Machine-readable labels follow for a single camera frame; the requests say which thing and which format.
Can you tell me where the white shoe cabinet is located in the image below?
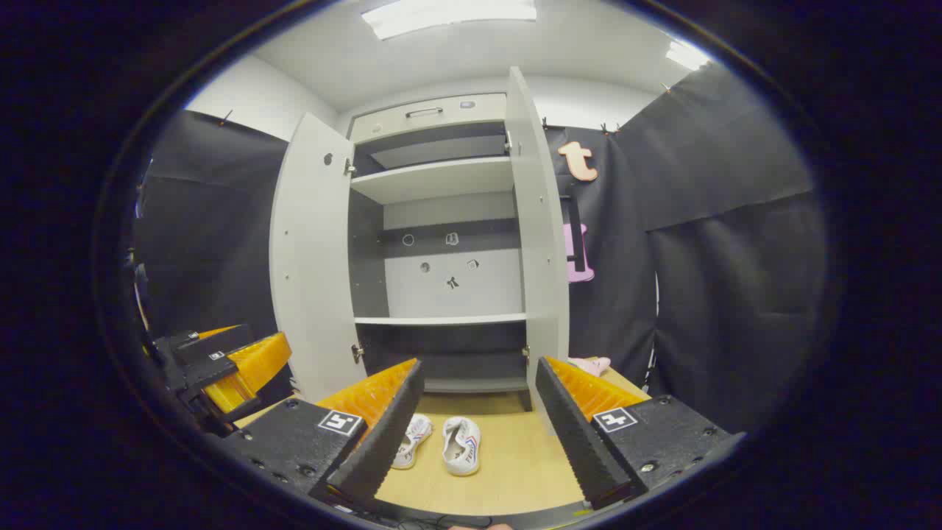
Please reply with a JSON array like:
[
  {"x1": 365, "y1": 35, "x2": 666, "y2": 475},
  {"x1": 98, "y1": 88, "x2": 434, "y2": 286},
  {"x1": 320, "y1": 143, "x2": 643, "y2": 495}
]
[{"x1": 347, "y1": 93, "x2": 532, "y2": 411}]

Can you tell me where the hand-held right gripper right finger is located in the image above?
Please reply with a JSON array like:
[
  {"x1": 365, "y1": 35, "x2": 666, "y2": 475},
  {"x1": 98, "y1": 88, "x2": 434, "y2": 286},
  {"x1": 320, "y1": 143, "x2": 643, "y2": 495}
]
[{"x1": 535, "y1": 356, "x2": 746, "y2": 510}]

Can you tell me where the white cabinet drawer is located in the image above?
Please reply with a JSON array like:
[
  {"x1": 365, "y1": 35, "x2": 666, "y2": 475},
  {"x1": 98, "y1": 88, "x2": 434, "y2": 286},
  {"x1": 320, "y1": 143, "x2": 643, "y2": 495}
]
[{"x1": 350, "y1": 93, "x2": 509, "y2": 144}]

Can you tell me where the white cabinet door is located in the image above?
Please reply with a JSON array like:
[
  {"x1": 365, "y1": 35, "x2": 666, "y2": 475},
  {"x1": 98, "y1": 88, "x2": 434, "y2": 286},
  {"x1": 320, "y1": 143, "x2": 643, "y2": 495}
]
[
  {"x1": 505, "y1": 66, "x2": 571, "y2": 367},
  {"x1": 269, "y1": 112, "x2": 369, "y2": 404}
]

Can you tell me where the large ceiling light panel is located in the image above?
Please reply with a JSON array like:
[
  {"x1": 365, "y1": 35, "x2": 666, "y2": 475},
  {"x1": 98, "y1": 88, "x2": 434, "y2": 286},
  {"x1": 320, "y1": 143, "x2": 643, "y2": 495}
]
[{"x1": 361, "y1": 0, "x2": 538, "y2": 41}]

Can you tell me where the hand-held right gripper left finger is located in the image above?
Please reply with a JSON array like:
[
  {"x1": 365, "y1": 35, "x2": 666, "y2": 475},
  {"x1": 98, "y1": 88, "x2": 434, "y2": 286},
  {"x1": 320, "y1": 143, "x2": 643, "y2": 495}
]
[{"x1": 221, "y1": 358, "x2": 425, "y2": 509}]

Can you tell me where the white shoe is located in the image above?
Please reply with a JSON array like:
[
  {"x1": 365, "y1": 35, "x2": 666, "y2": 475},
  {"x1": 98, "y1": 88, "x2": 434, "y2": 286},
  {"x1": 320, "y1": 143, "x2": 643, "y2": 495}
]
[
  {"x1": 442, "y1": 417, "x2": 481, "y2": 477},
  {"x1": 392, "y1": 414, "x2": 433, "y2": 470}
]

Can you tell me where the small ceiling light panel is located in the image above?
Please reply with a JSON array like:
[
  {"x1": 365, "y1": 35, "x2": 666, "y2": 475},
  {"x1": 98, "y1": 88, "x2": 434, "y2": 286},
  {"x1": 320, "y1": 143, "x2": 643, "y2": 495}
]
[{"x1": 666, "y1": 38, "x2": 713, "y2": 72}]

